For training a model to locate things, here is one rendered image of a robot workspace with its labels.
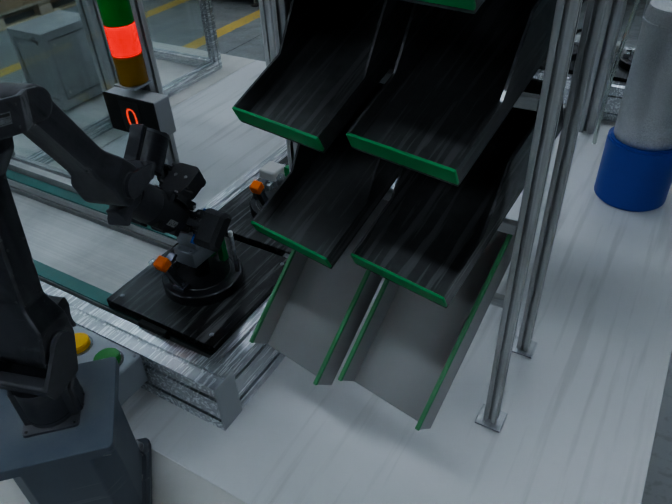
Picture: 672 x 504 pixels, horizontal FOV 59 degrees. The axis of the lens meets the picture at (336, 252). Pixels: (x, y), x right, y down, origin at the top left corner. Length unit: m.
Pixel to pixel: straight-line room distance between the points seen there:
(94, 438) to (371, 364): 0.36
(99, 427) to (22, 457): 0.09
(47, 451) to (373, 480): 0.44
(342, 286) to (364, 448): 0.25
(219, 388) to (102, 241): 0.54
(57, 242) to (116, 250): 0.14
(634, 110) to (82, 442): 1.19
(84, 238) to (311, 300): 0.64
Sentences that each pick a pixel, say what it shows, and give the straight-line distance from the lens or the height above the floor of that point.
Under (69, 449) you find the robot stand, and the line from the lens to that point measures 0.79.
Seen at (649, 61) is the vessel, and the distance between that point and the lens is 1.38.
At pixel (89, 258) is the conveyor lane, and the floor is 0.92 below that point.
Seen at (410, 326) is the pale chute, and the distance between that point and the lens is 0.83.
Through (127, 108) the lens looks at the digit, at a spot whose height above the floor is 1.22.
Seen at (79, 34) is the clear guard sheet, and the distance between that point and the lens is 1.25.
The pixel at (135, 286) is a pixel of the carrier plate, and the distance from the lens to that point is 1.12.
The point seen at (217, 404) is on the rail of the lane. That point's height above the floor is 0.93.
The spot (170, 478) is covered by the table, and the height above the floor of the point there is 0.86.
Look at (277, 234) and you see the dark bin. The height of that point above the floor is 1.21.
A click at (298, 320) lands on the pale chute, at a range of 0.90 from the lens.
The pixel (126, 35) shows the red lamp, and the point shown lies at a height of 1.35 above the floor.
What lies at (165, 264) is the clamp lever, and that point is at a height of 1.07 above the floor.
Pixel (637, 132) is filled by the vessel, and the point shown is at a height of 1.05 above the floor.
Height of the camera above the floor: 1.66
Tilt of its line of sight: 38 degrees down
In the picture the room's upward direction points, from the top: 3 degrees counter-clockwise
